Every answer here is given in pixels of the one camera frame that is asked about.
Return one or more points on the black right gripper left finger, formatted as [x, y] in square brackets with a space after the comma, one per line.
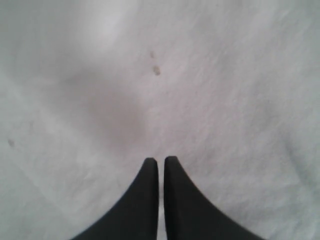
[135, 215]

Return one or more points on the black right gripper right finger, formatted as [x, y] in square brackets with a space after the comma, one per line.
[189, 215]

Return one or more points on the white t-shirt red lettering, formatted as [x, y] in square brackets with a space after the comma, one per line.
[90, 88]

